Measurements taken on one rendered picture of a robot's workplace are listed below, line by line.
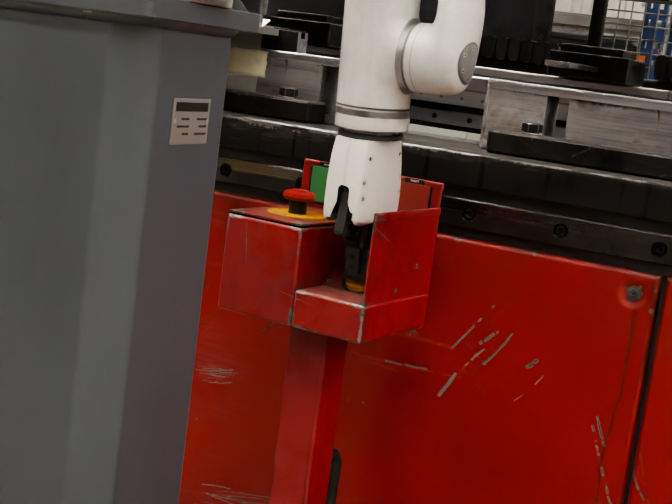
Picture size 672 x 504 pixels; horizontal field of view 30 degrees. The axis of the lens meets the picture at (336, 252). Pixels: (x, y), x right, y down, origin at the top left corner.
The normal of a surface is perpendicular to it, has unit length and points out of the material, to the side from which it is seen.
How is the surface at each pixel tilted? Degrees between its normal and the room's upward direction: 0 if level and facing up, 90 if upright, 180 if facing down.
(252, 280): 90
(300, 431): 90
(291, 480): 90
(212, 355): 93
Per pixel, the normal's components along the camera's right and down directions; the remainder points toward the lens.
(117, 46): 0.36, 0.19
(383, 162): 0.82, 0.22
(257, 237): -0.52, 0.07
